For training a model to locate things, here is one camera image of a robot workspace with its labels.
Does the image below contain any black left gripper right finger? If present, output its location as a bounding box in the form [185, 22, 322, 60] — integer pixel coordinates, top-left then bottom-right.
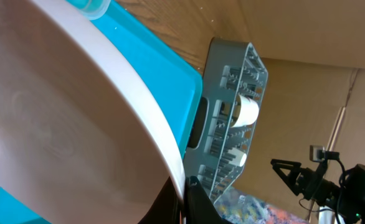
[184, 176, 232, 224]

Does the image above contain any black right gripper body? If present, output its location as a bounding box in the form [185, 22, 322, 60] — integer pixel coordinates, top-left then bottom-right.
[270, 159, 313, 196]

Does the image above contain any white bowl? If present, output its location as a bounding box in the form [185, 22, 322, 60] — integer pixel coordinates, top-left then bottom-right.
[230, 95, 260, 128]

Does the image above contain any pink plate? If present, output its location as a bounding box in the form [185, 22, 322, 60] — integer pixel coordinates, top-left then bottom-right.
[0, 0, 186, 224]

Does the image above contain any white paper cup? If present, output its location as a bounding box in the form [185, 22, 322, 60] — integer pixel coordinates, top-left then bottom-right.
[228, 147, 247, 167]

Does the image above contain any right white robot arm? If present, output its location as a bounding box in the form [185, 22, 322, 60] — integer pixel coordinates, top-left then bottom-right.
[270, 159, 365, 223]

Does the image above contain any grey dishwasher rack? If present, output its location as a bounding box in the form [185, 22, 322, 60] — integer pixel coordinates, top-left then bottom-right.
[183, 39, 268, 203]

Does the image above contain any clear plastic storage bin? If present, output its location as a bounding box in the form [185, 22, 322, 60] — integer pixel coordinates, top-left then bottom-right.
[67, 0, 111, 20]

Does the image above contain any grey camera on mount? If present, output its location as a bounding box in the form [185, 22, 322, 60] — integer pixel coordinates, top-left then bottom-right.
[310, 145, 339, 162]

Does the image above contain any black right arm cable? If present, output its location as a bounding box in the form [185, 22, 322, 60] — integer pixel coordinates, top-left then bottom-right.
[298, 158, 354, 218]

